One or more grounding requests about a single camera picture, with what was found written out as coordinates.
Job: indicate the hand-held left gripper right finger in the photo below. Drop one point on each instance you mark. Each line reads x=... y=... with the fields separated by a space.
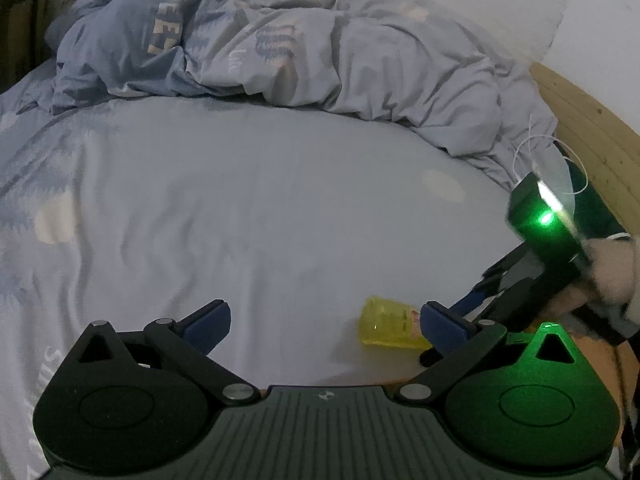
x=442 y=327

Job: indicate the person's right hand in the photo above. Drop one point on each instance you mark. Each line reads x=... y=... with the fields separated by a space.
x=612 y=270

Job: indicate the yellow plastic cup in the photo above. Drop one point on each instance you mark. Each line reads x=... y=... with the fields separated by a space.
x=385 y=322

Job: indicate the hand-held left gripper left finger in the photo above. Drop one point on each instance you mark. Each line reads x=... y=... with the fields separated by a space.
x=205 y=325

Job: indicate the crumpled blue-grey duvet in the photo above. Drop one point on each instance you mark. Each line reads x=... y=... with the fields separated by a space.
x=300 y=50

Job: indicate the printed blue bed sheet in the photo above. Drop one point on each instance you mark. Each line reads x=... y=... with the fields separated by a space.
x=250 y=185

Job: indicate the brown wooden chair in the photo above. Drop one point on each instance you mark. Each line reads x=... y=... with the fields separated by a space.
x=25 y=20

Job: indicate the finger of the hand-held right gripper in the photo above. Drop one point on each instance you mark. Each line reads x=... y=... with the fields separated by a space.
x=520 y=300
x=470 y=301

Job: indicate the wooden headboard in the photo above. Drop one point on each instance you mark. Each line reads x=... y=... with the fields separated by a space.
x=600 y=135

